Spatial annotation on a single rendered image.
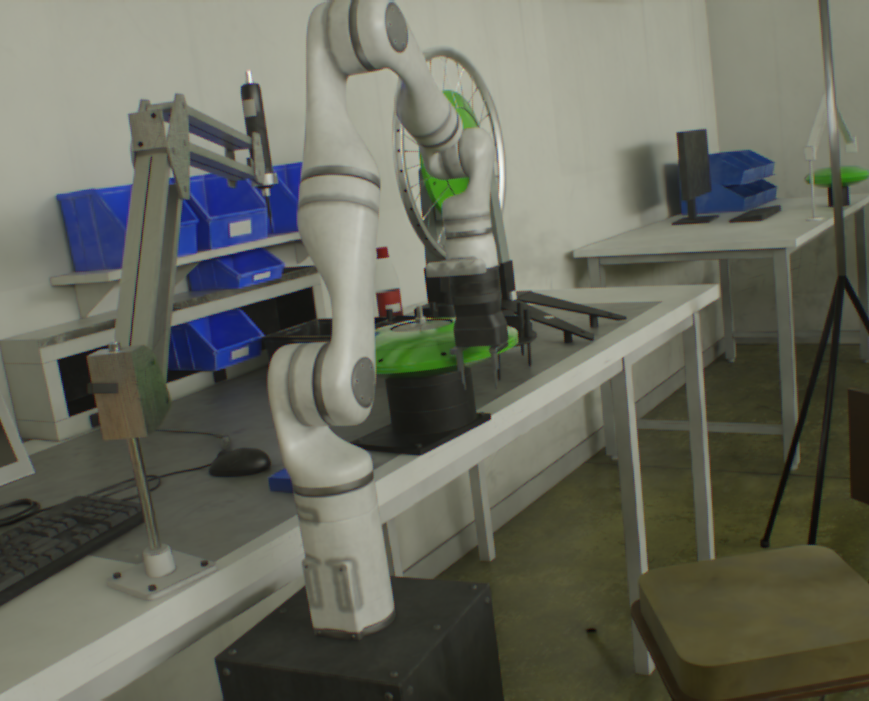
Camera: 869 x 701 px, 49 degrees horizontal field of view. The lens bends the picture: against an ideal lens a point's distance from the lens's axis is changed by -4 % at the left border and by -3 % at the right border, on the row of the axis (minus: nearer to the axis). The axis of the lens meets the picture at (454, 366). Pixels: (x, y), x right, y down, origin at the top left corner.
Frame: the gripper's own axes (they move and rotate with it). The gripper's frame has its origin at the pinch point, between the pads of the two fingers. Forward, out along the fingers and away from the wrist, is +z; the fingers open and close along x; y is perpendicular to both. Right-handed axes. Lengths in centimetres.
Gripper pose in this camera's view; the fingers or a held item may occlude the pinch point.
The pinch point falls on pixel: (480, 388)
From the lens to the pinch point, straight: 147.6
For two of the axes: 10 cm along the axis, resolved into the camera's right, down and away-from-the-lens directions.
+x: -9.0, 0.2, 4.3
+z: 1.2, 9.7, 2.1
